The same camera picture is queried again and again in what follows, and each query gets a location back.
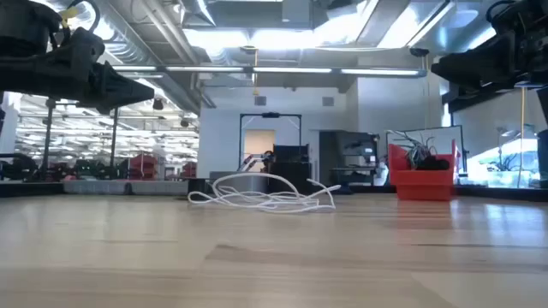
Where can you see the grey wall vent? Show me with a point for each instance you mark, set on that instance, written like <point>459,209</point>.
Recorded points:
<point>260,100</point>
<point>328,101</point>

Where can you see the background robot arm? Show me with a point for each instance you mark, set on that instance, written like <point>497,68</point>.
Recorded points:
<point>257,160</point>

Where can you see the dark blue clamp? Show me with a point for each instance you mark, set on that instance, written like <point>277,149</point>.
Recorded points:
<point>342,190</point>

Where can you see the long ceiling light bar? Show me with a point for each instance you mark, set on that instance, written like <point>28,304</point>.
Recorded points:
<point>291,69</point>

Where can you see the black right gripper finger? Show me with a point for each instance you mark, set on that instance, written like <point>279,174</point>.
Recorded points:
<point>479,83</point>
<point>484,60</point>

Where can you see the red storage rack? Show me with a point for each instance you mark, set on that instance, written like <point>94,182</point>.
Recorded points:
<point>143,164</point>
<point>189,169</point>

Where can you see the red plastic bin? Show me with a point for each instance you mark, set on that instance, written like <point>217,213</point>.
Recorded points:
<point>421,186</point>

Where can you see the black ceiling spotlight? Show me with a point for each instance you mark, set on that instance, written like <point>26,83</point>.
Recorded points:
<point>157,104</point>
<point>185,122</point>

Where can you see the black background machine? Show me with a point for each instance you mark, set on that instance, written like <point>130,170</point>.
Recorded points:
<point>98,169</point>

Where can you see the dark workstation desk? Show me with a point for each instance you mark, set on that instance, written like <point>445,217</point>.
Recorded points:
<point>353,171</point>

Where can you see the silver desk lamp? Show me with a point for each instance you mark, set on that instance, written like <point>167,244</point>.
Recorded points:
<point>502,130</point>

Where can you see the black background robot arm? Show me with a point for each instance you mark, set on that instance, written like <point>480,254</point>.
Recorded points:
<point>19,167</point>

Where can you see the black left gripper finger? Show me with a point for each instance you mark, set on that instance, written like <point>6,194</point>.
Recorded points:
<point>100,109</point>
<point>120,87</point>

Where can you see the black box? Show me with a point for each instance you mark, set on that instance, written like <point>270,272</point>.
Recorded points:
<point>290,177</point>

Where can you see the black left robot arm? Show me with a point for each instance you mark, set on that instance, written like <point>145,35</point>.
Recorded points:
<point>25,25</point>

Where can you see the black gantry frame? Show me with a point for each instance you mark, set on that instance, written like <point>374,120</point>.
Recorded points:
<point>270,114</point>

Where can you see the grey round container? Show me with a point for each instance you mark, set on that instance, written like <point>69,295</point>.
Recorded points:
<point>240,184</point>

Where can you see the black ceiling camera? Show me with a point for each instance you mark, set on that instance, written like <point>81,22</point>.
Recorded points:
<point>418,51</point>

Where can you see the black pole frame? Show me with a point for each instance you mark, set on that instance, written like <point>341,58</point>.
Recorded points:
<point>48,137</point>

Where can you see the beige door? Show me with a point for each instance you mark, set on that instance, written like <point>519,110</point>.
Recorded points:
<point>259,143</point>

